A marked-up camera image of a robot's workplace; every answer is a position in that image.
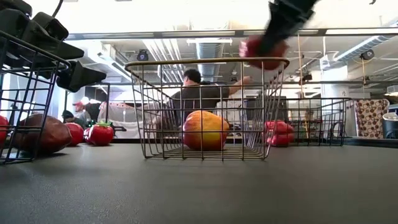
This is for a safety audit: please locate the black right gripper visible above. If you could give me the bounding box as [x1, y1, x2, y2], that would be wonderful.
[257, 0, 320, 58]

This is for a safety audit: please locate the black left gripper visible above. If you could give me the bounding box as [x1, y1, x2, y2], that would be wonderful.
[0, 8, 108, 93]

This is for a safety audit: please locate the black wire basket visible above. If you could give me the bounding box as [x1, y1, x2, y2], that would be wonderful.
[248, 97, 353, 147]
[0, 30, 72, 166]

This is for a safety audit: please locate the red tomato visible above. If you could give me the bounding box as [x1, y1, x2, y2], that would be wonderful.
[0, 114, 9, 145]
[64, 121, 85, 147]
[83, 121, 115, 147]

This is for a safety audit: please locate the brownish dark red apple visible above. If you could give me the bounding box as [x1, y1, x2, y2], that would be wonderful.
[13, 113, 73, 154]

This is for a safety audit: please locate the silver wire basket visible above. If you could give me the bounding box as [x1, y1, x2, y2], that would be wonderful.
[124, 57, 291, 162]

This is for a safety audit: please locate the red bell pepper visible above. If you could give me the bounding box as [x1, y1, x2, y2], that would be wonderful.
[264, 120, 295, 147]

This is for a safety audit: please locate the yellow and red apple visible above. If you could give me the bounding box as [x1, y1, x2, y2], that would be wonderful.
[182, 110, 231, 152]

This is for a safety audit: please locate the person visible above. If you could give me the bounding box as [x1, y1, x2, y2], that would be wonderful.
[149, 68, 253, 129]
[61, 109, 86, 129]
[72, 100, 101, 124]

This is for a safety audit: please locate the white ceiling light fixture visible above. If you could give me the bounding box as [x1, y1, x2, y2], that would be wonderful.
[186, 37, 234, 47]

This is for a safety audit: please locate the white hanging sheet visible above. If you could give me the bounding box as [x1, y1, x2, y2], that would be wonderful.
[97, 101, 144, 139]

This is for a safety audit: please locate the white ceiling pipe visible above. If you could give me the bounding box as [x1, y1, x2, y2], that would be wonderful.
[333, 34, 394, 63]

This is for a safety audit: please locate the brown dotted cloth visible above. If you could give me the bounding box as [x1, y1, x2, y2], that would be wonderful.
[354, 98, 391, 139]

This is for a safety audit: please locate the black waste bin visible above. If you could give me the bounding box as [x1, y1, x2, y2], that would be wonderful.
[381, 111, 398, 139]

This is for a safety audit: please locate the black table mat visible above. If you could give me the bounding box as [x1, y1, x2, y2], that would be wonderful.
[0, 142, 398, 224]

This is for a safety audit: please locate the yellow hanging cord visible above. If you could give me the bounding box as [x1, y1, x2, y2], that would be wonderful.
[296, 32, 304, 99]

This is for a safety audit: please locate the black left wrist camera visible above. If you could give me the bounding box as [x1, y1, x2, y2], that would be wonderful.
[32, 11, 70, 42]

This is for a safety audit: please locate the black metal stand frame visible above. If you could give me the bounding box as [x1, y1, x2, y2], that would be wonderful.
[63, 82, 111, 126]

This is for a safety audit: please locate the black ceiling cable reel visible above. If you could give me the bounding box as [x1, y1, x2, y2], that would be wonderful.
[298, 72, 313, 86]
[360, 49, 376, 61]
[136, 49, 150, 62]

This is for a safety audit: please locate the silver ventilation duct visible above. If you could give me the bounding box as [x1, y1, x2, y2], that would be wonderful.
[195, 41, 226, 79]

